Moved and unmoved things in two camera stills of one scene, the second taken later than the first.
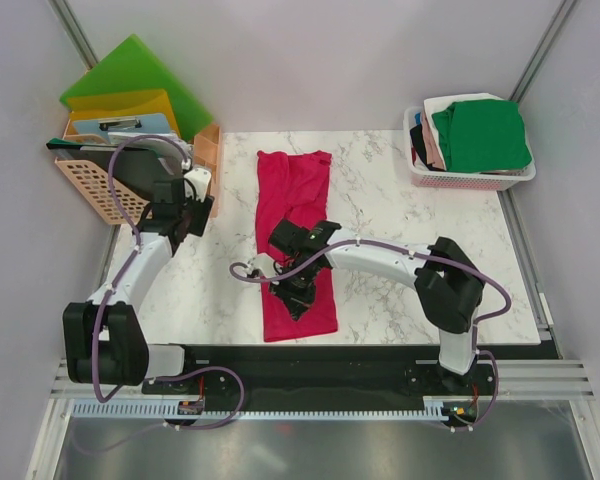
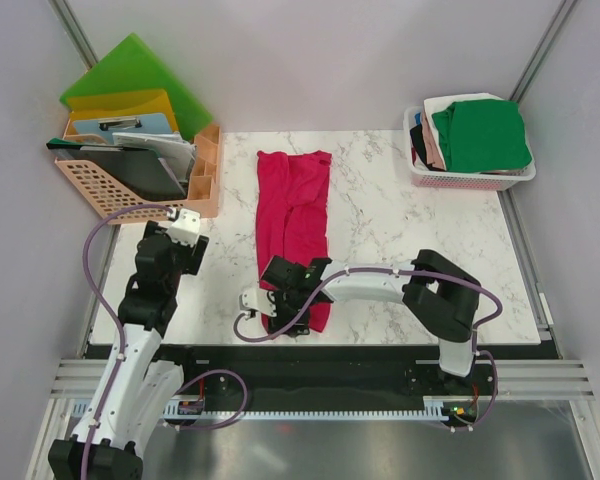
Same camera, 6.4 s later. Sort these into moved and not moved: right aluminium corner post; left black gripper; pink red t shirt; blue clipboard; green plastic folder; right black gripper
Moved: left black gripper; right black gripper
Not moved: green plastic folder; blue clipboard; pink red t shirt; right aluminium corner post
